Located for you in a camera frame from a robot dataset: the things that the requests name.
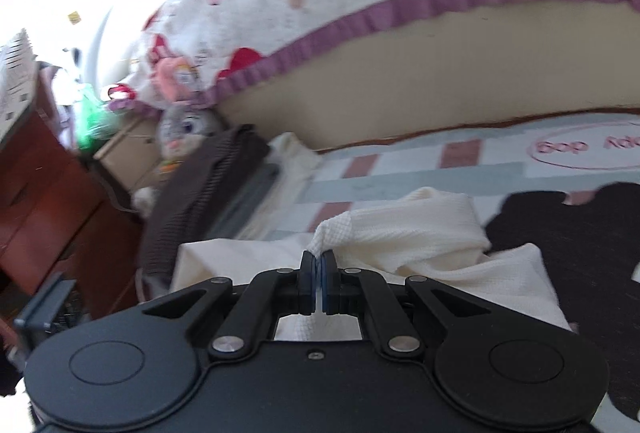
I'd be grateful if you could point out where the cream waffle knit garment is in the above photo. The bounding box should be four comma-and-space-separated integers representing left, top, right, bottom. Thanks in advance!
170, 188, 570, 329

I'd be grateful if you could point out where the red wooden dresser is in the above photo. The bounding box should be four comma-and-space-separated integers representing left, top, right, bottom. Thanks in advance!
1, 74, 142, 346

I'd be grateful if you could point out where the folded grey garment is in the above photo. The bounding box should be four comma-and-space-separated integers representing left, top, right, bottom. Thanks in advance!
203, 162, 280, 239

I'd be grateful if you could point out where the folded cream garment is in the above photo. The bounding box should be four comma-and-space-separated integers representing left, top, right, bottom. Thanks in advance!
269, 132, 322, 198

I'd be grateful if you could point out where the folded dark brown sweater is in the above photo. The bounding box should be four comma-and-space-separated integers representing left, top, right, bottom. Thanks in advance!
138, 124, 270, 286

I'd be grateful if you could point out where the beige bedside cabinet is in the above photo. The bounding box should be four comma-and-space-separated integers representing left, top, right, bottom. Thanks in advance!
93, 118, 162, 192

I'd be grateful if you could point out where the green plastic bag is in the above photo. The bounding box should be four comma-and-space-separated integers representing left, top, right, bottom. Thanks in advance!
74, 83, 120, 153

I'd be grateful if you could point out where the grey bunny plush toy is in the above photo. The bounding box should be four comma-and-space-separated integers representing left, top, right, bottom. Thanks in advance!
131, 101, 226, 219

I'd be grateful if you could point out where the geometric pattern white bag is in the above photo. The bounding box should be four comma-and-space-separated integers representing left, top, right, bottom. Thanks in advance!
0, 30, 38, 145

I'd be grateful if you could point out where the pink plush doll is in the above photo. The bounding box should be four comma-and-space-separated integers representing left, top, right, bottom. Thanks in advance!
151, 56, 201, 104

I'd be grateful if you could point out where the beige bed base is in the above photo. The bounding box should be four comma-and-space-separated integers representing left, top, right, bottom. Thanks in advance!
219, 2, 639, 149

